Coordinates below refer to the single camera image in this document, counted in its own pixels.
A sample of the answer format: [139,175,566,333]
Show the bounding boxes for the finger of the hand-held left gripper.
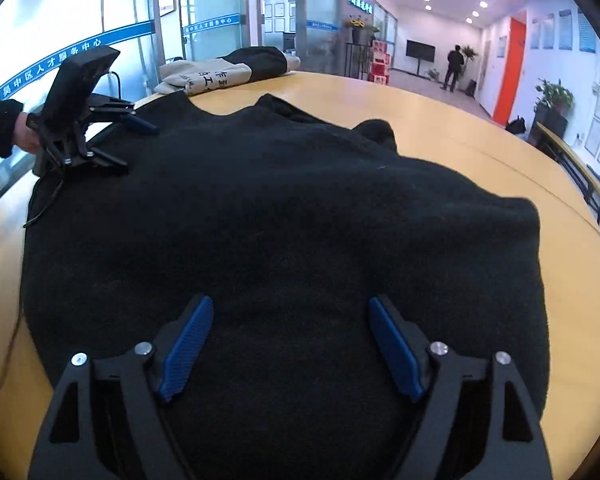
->
[67,146,131,177]
[82,92,160,136]

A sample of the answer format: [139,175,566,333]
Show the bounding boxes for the black television on stand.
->
[405,39,437,77]

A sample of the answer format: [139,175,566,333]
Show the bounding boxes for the tall potted palm plant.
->
[457,44,480,77]

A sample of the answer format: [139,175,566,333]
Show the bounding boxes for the black fleece jacket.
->
[21,91,551,480]

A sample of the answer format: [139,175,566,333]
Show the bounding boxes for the thin black cable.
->
[0,172,66,403]

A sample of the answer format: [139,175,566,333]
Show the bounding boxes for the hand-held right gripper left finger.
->
[30,294,216,480]

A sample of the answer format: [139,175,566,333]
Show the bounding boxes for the long wooden folding table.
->
[534,121,600,232]

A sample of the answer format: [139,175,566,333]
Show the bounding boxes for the folded beige and grey sweatshirt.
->
[155,46,302,97]

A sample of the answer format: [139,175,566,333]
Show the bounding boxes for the row of blue wall posters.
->
[529,7,599,54]

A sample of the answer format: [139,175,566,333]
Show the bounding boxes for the black cabinet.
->
[527,107,567,152]

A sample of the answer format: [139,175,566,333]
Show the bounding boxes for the steel glass door handle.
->
[177,0,189,61]

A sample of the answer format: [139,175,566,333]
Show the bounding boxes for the leafy green potted plant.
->
[533,78,575,114]

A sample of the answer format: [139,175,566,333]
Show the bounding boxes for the sunflower bouquet in pot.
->
[343,13,381,46]

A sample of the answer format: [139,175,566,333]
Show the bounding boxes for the black metal plant stand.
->
[343,42,372,80]

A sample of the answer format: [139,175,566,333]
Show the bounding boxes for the framed certificates behind glass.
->
[262,2,301,36]

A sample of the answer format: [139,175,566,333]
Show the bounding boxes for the stack of red cartons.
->
[367,39,392,86]

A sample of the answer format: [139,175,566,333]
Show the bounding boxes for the person's left hand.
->
[12,110,43,155]

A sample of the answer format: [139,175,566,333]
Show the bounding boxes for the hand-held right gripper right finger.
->
[367,294,553,480]

